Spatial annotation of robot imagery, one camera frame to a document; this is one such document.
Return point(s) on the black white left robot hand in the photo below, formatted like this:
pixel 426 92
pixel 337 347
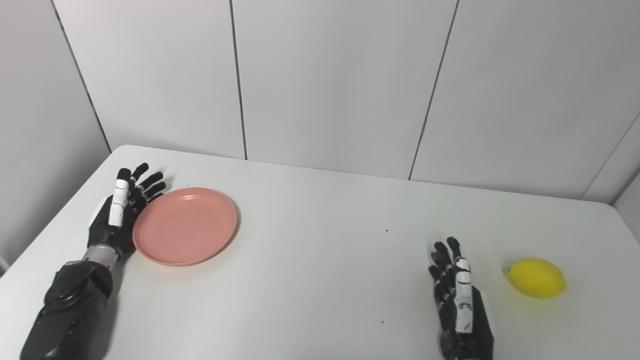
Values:
pixel 107 227

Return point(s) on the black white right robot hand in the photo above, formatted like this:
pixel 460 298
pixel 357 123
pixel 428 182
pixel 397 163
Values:
pixel 467 335

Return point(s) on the pink round plate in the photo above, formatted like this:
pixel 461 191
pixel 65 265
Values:
pixel 187 227

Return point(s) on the yellow lemon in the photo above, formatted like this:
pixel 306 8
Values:
pixel 537 278

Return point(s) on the white metal bar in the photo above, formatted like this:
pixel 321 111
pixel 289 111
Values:
pixel 2 264

